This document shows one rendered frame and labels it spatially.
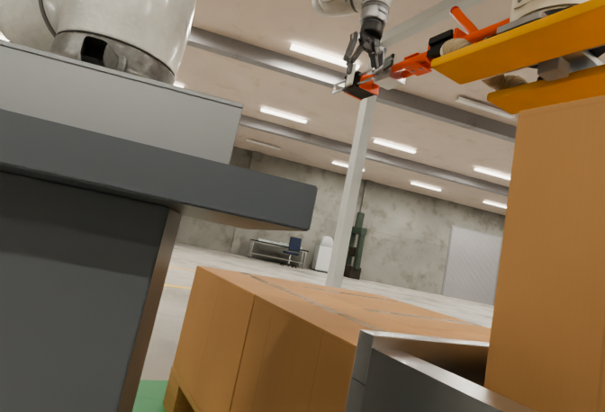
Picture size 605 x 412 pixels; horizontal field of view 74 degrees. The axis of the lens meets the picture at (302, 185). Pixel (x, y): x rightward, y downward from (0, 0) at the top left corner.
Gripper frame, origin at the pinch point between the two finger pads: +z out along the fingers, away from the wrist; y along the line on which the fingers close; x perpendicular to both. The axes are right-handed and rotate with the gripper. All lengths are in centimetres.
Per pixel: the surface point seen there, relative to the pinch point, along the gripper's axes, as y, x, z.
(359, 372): -33, -60, 68
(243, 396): -18, 0, 95
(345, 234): 185, 245, 31
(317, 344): -18, -29, 73
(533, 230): -18, -71, 47
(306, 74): 234, 515, -250
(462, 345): -17, -61, 64
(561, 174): -18, -73, 40
